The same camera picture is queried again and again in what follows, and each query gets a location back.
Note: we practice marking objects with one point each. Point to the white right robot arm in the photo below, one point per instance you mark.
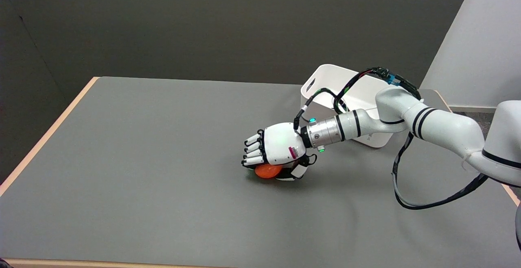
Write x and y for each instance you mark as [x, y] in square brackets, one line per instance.
[439, 125]

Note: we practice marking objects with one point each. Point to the white plastic storage bin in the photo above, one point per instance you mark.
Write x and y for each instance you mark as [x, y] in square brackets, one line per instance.
[325, 79]

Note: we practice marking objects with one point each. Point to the orange mango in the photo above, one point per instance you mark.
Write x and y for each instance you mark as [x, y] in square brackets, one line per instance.
[266, 171]

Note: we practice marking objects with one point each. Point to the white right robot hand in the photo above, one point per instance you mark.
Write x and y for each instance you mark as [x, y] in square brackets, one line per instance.
[281, 142]

